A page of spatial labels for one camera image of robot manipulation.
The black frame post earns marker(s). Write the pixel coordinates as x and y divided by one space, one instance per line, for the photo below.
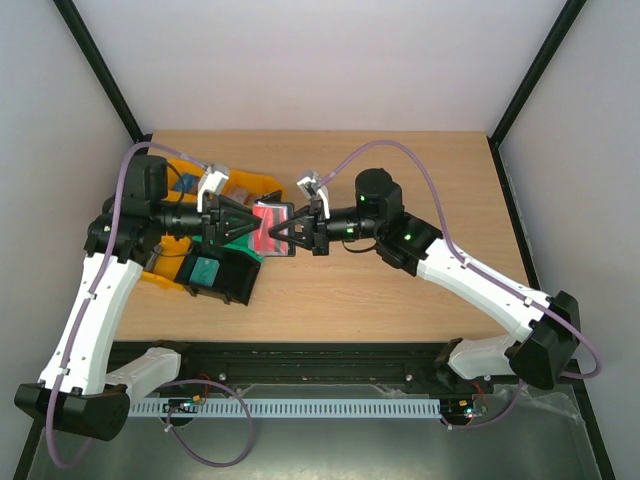
546 52
91 52

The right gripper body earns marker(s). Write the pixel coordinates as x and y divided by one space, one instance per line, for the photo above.
318 228

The teal card stack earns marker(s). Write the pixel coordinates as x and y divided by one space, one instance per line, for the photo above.
204 271

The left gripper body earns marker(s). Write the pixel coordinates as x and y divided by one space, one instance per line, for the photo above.
211 219

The black bin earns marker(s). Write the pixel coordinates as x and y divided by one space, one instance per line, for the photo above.
235 280

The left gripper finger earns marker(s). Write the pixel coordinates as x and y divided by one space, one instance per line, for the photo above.
231 210
230 230

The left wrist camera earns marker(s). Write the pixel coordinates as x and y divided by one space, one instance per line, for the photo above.
212 182

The yellow bin far left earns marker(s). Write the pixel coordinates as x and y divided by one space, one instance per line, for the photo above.
176 168

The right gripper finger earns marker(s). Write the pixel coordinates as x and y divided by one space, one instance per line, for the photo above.
294 237
301 218

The yellow bin far right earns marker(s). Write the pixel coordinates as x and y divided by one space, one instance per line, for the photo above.
257 185

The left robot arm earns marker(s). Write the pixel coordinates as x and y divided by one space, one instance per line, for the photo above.
74 392

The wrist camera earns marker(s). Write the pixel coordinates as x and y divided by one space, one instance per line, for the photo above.
309 184
212 182

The green bin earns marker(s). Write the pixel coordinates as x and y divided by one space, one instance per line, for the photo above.
241 244

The white slotted cable duct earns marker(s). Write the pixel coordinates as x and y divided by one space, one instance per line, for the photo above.
403 408

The white floral card stack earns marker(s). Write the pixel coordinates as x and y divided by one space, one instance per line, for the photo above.
239 195

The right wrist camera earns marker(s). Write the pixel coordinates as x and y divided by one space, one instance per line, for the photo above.
309 184

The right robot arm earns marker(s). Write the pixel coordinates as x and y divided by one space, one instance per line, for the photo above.
538 343

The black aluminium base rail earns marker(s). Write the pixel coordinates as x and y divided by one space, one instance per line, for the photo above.
417 368

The yellow bin near left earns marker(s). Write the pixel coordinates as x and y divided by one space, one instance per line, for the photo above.
166 261

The blue VIP card stack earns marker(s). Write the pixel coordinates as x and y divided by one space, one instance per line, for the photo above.
188 183

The black leather card holder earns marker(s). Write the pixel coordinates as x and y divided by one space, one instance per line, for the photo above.
290 206

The yellow bin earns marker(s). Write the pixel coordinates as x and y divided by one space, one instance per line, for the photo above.
176 168
166 261
257 185

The left black frame post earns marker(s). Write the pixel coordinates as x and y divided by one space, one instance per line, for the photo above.
91 52

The plain red card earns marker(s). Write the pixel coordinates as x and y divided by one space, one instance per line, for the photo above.
261 241

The right black frame post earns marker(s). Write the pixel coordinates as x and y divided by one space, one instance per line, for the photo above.
546 52

